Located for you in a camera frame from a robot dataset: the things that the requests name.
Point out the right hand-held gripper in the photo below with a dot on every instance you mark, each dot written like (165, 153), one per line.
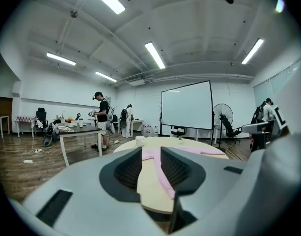
(280, 118)

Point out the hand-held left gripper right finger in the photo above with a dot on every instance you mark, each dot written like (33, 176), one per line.
(182, 176)

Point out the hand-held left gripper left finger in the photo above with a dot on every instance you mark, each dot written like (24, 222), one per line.
(123, 178)

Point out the pink long-sleeved top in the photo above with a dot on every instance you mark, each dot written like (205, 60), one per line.
(150, 154)

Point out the black office chair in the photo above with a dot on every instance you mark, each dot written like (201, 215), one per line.
(178, 131)
(41, 115)
(230, 129)

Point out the black standing fan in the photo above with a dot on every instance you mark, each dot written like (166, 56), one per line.
(223, 114)

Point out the white cup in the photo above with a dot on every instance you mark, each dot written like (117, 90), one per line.
(140, 141)

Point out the group of water bottles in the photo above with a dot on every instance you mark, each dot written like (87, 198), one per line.
(149, 130)

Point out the black table with white legs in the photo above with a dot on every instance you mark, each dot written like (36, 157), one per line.
(79, 129)

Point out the white tumbler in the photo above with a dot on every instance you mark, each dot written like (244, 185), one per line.
(80, 122)

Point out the white projection screen on stand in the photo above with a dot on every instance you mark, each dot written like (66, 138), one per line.
(187, 106)

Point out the white box with fruit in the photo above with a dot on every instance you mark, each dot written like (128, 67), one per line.
(71, 123)

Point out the grey bag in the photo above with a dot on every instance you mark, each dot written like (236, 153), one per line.
(48, 138)

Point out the white air conditioner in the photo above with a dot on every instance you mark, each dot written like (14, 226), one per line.
(136, 82)

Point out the white power strip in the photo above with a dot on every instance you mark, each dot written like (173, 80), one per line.
(28, 161)

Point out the table with red checked cloth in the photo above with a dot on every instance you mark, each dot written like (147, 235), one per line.
(25, 119)

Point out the round ceiling sensor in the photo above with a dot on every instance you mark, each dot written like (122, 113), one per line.
(74, 13)

